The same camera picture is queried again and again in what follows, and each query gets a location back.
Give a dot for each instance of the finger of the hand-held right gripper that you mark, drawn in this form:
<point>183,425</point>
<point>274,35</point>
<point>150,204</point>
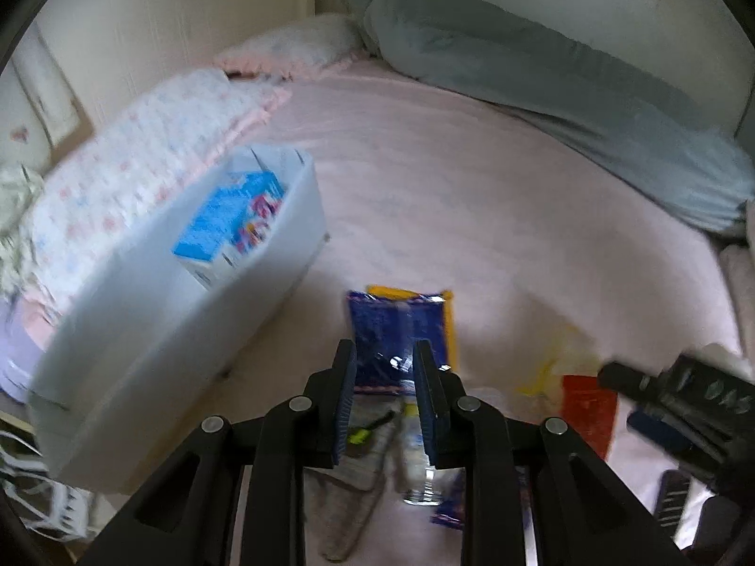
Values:
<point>625,378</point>
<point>657,433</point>

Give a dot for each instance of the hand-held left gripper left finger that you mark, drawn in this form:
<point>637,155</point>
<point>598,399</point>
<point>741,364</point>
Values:
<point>346,401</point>

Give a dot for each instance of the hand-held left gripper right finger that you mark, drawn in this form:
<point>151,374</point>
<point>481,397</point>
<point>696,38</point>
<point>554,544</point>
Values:
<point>426,407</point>

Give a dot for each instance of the blue packet with yellow edge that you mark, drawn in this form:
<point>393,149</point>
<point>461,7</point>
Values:
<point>389,330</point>

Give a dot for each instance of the white plastic storage bin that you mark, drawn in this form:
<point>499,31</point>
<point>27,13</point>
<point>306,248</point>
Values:
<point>147,365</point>

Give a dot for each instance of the yellow-green pen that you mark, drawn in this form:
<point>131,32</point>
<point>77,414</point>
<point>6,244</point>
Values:
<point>361,435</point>

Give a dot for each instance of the red packet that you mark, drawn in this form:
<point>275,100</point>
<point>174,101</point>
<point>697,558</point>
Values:
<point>590,418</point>

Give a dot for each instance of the black ridged object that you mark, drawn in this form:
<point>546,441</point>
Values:
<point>672,498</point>

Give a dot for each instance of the clear plastic bottle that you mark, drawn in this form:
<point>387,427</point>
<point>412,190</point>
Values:
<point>424,486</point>

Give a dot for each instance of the yellow plastic bag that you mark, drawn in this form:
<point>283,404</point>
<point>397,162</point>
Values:
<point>545,374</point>

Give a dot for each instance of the dark blue flat packet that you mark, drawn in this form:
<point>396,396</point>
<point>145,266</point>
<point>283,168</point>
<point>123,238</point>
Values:
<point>451,512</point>

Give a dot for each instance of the grey cloth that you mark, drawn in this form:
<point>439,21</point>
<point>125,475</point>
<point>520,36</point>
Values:
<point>348,519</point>

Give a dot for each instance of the pink bed sheet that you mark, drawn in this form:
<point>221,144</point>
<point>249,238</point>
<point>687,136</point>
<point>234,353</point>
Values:
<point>472,200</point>

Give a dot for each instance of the blue carton box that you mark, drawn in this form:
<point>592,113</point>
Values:
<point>218,224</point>

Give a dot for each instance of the grey long body pillow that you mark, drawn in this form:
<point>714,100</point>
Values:
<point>531,71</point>

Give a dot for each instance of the lilac cloth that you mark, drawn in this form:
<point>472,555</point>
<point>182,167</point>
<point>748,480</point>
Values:
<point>17,348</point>

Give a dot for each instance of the white floral quilt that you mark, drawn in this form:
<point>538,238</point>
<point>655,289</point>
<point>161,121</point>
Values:
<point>147,129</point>

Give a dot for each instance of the pink frilled pillow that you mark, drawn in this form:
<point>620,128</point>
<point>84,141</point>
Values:
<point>295,50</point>

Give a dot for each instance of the pale patterned cloth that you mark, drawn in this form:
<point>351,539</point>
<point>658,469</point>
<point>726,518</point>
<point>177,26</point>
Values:
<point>15,230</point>

